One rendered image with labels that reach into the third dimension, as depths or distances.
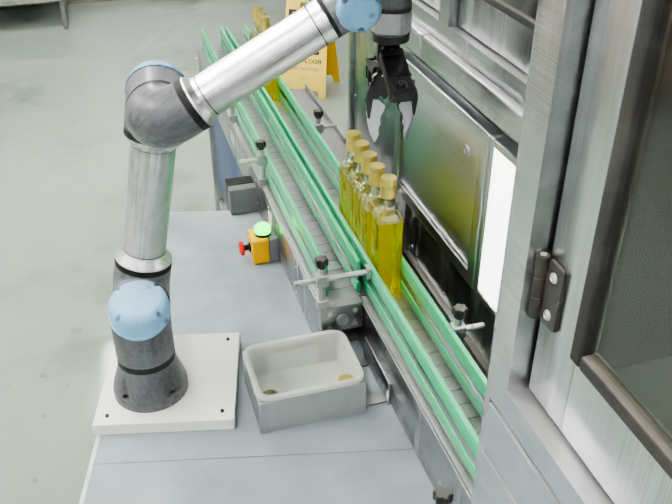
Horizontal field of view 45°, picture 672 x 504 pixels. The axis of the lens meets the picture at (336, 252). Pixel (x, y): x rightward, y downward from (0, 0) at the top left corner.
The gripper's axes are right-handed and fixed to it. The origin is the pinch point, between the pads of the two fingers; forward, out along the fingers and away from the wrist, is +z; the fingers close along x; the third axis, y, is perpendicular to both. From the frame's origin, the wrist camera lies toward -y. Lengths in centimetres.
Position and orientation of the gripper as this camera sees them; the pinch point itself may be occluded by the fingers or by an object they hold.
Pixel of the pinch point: (390, 135)
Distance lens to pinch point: 161.3
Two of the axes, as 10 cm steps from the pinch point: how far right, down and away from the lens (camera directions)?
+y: -2.0, -5.1, 8.4
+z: 0.0, 8.5, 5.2
